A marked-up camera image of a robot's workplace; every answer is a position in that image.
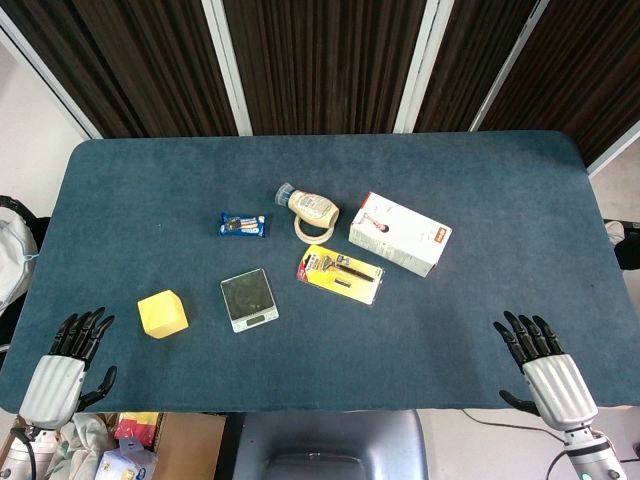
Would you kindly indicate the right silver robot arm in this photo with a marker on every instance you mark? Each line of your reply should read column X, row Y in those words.
column 592, row 457

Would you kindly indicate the grey chair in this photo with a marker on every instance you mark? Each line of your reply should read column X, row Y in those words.
column 330, row 447

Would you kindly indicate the small digital scale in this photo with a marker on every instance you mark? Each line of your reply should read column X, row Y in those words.
column 248, row 297

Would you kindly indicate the blue cookie packet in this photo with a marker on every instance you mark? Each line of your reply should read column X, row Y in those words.
column 243, row 225

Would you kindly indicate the brown cardboard box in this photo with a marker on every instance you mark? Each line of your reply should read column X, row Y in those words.
column 187, row 445

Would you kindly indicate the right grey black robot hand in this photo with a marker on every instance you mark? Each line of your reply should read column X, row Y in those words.
column 560, row 387

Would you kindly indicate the white fabric bag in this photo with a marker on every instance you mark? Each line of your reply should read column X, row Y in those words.
column 12, row 260

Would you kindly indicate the yellow sponge block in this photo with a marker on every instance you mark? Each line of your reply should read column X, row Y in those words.
column 162, row 314

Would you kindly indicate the pale crumpled cloth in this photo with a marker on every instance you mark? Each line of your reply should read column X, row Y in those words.
column 75, row 450

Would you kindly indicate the dark slatted screen panel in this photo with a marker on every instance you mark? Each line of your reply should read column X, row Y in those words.
column 462, row 65
column 325, row 65
column 595, row 75
column 130, row 65

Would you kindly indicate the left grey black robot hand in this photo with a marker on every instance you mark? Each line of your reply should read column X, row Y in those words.
column 55, row 382

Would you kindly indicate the blue white package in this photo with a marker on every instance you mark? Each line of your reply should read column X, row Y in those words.
column 125, row 462

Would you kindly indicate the red yellow package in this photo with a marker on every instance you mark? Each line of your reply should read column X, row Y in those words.
column 136, row 426

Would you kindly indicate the beige masking tape roll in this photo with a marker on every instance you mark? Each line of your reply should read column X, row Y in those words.
column 314, row 234

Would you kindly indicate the blue table cloth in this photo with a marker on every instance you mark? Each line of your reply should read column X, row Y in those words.
column 350, row 345

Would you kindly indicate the white shoe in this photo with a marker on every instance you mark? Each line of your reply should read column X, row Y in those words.
column 615, row 231

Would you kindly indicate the beige sauce squeeze bottle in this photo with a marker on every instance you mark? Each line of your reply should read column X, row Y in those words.
column 310, row 205

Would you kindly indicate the white cardboard product box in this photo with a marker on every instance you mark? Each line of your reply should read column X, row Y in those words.
column 400, row 232

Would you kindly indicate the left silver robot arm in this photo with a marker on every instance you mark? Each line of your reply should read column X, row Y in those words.
column 19, row 450

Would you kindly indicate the yellow razor blister pack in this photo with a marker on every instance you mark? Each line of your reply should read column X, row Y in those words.
column 342, row 272

